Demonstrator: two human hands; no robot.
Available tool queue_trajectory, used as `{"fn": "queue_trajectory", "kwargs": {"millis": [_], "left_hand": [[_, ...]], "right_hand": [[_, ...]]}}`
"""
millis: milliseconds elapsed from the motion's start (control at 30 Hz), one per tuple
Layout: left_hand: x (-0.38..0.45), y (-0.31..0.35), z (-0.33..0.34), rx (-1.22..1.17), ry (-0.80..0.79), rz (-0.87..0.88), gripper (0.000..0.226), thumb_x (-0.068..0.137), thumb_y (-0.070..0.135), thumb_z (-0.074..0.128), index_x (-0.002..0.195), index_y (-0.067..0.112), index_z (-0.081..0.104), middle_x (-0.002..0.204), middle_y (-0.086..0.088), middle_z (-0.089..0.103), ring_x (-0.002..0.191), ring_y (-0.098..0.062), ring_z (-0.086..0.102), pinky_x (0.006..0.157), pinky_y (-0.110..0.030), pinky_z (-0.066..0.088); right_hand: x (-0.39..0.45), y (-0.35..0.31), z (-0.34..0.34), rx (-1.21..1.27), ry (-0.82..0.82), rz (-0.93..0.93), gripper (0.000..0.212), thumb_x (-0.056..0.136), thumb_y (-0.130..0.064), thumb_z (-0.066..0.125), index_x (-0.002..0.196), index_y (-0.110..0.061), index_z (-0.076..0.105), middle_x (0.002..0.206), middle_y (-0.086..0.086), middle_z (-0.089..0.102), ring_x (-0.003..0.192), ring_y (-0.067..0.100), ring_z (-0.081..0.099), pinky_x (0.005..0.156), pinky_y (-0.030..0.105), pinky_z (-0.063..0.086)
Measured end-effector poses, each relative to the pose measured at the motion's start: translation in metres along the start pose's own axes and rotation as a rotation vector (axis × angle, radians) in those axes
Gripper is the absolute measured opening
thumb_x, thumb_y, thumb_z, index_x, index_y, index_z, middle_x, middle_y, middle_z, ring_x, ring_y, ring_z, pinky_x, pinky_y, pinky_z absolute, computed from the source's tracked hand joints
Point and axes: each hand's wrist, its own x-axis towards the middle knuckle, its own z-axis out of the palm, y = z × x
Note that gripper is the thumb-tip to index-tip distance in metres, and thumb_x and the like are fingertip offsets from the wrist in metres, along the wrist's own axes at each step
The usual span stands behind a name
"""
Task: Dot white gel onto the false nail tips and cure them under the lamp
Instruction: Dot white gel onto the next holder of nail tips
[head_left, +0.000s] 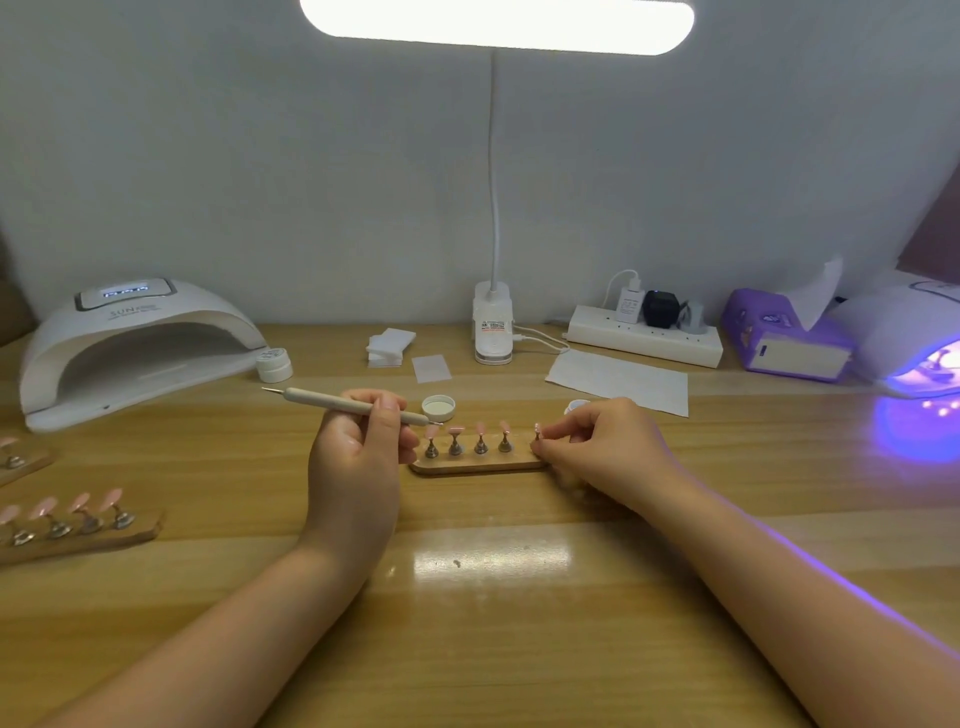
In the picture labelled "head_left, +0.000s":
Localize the grey dotting pen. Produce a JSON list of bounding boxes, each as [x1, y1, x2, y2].
[[258, 385, 431, 425]]

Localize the brown wooden board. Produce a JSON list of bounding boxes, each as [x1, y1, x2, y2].
[[900, 157, 960, 287]]

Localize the person's right forearm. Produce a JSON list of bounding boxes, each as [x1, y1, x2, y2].
[[657, 477, 960, 728]]

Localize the black plug adapter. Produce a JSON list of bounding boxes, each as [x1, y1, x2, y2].
[[640, 289, 684, 330]]

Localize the brown cardboard box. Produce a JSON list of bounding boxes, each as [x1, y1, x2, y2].
[[0, 270, 38, 347]]

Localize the person's left forearm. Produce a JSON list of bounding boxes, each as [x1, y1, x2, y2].
[[37, 532, 384, 728]]

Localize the purple tissue box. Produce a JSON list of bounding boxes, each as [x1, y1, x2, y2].
[[721, 288, 858, 383]]

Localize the person's left hand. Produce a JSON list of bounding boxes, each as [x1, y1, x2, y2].
[[303, 390, 423, 569]]

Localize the wooden stands with pink nails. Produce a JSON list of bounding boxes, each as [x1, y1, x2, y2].
[[0, 435, 167, 566]]

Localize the white nail lamp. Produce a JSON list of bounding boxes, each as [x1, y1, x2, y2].
[[834, 274, 960, 401], [19, 277, 270, 435]]

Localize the person's right hand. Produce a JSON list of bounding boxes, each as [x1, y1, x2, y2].
[[531, 397, 702, 522]]

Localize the white desk lamp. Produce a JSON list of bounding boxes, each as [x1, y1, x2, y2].
[[297, 0, 698, 365]]

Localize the white power strip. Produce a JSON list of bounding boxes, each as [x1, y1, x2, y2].
[[567, 304, 726, 371]]

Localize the white tissue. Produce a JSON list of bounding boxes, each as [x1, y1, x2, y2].
[[784, 256, 846, 330]]

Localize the white charger plug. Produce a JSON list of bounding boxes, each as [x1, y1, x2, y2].
[[612, 282, 647, 324]]

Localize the stack of white cotton pads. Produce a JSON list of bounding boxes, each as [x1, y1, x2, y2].
[[366, 327, 419, 369]]

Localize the small closed white jar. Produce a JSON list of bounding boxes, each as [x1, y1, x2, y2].
[[255, 346, 294, 384]]

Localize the wooden nail holder strip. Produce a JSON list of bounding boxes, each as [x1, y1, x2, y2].
[[408, 420, 557, 480]]

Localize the white paper sheet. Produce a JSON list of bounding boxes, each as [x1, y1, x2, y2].
[[544, 349, 692, 419]]

